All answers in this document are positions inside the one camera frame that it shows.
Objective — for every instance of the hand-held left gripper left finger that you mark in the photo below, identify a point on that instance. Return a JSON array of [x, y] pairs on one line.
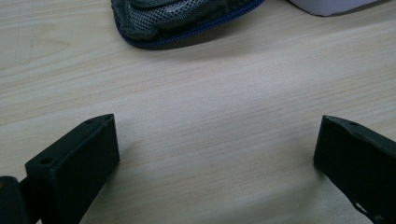
[[74, 165]]

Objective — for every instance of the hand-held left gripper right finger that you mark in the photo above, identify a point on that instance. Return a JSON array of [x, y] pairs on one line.
[[358, 161]]

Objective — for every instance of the white object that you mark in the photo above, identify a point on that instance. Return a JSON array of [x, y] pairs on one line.
[[330, 6]]

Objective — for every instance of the grey mesh zipper pouch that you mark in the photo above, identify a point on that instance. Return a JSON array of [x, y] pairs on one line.
[[174, 18]]

